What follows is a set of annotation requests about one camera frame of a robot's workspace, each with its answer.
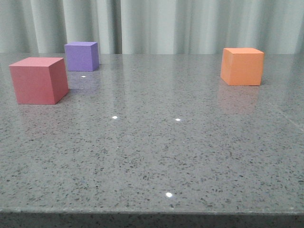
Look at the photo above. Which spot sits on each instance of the orange foam cube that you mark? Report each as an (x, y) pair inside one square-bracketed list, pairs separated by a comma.
[(242, 66)]

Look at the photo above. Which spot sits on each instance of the purple foam cube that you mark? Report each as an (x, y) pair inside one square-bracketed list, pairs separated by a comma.
[(82, 56)]

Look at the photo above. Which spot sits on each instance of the red foam cube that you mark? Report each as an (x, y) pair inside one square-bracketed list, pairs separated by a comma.
[(39, 80)]

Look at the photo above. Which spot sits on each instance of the pale green curtain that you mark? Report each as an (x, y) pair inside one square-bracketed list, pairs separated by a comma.
[(153, 26)]

